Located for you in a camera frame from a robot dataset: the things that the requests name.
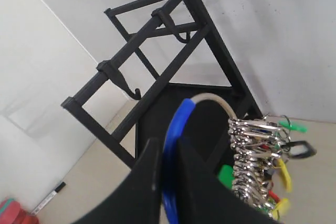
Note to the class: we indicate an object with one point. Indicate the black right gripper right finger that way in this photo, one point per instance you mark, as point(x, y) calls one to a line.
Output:
point(201, 198)

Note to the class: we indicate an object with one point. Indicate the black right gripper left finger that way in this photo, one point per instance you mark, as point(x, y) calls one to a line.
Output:
point(138, 198)

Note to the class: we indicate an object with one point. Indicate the colourful key tag bunch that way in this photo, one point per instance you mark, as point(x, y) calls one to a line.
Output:
point(260, 147)

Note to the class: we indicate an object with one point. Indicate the black two-tier metal rack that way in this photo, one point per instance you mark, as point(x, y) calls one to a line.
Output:
point(152, 113)

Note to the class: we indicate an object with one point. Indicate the black white marker pen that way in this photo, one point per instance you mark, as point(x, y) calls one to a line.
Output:
point(48, 198)

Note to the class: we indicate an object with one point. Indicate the red green tape roll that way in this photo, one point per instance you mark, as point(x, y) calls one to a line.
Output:
point(13, 213)

